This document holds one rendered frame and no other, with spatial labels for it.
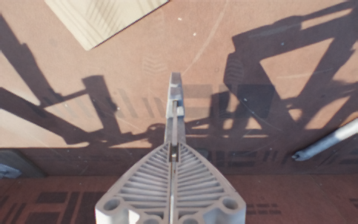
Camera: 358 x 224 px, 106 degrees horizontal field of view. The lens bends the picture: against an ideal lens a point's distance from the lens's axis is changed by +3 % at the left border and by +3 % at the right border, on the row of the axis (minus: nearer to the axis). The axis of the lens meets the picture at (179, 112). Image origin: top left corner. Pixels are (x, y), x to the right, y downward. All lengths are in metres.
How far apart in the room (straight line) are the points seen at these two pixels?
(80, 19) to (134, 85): 0.24
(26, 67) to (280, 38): 0.86
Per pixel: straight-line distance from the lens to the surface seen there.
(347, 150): 1.30
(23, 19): 0.65
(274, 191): 1.19
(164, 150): 0.16
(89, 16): 0.52
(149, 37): 0.49
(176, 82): 0.31
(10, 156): 1.25
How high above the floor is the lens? 0.47
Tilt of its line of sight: 52 degrees down
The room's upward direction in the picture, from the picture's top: 179 degrees clockwise
